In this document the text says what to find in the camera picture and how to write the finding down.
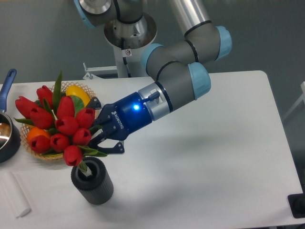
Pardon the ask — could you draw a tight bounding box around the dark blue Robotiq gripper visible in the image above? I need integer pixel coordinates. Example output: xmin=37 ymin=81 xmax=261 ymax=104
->
xmin=86 ymin=82 xmax=173 ymax=155

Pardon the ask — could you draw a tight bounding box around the red tulip bouquet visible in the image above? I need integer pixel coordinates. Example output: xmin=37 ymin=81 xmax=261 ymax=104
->
xmin=15 ymin=75 xmax=106 ymax=177

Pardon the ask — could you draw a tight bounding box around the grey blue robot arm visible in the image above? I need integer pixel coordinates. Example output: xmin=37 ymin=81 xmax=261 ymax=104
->
xmin=74 ymin=0 xmax=232 ymax=154

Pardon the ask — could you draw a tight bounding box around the dark grey ribbed vase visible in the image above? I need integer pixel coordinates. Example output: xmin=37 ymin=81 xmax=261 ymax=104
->
xmin=71 ymin=157 xmax=114 ymax=205

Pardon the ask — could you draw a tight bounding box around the green leafy cabbage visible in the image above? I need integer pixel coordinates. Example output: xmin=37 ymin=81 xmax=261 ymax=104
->
xmin=70 ymin=95 xmax=85 ymax=116

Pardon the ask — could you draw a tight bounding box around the yellow squash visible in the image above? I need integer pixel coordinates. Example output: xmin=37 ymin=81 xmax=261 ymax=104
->
xmin=66 ymin=85 xmax=91 ymax=106

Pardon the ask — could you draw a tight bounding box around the woven wicker basket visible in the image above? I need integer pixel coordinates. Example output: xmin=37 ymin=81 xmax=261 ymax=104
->
xmin=20 ymin=82 xmax=96 ymax=160

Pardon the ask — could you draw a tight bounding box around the orange fruit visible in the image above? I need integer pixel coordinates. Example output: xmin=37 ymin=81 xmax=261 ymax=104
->
xmin=26 ymin=127 xmax=51 ymax=143

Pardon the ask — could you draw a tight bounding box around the white rolled cloth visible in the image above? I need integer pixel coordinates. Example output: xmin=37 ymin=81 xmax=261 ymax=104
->
xmin=1 ymin=172 xmax=31 ymax=219

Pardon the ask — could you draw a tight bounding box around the white chair part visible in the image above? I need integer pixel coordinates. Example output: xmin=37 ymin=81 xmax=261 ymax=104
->
xmin=283 ymin=82 xmax=305 ymax=122

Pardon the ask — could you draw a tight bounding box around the black device at table edge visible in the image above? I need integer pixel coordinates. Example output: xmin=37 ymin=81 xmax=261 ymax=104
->
xmin=287 ymin=193 xmax=305 ymax=219

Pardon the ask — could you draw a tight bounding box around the white metal base bracket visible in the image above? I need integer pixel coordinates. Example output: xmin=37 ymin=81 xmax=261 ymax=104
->
xmin=83 ymin=63 xmax=118 ymax=80

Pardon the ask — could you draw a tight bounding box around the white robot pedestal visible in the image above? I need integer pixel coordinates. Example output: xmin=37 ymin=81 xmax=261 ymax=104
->
xmin=113 ymin=40 xmax=151 ymax=78

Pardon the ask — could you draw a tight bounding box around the blue handled saucepan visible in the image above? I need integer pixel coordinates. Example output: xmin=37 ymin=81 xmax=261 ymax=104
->
xmin=0 ymin=69 xmax=20 ymax=163

